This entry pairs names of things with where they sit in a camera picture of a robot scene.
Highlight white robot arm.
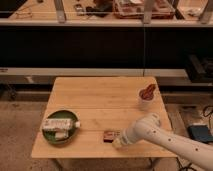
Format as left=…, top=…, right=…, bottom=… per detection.
left=113, top=113, right=213, bottom=171

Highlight wooden table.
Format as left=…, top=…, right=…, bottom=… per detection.
left=31, top=76, right=178, bottom=171

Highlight clear cup with brown contents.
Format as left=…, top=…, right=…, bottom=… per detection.
left=138, top=84, right=156, bottom=110

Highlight small white tube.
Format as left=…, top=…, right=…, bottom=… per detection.
left=55, top=132, right=68, bottom=140

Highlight green round plate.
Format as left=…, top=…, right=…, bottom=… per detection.
left=41, top=110, right=80, bottom=145

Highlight white labelled bottle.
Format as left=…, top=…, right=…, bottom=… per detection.
left=42, top=119, right=81, bottom=131

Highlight blue black foot pedal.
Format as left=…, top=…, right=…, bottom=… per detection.
left=187, top=125, right=213, bottom=143

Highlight tray of items on shelf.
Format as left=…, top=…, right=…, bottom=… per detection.
left=113, top=0, right=175, bottom=19

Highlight black device on shelf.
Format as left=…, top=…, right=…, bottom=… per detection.
left=86, top=3, right=112, bottom=17

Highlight small remote on shelf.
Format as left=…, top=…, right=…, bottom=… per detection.
left=74, top=4, right=85, bottom=16

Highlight eyeglasses on shelf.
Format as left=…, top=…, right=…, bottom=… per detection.
left=15, top=8, right=33, bottom=19

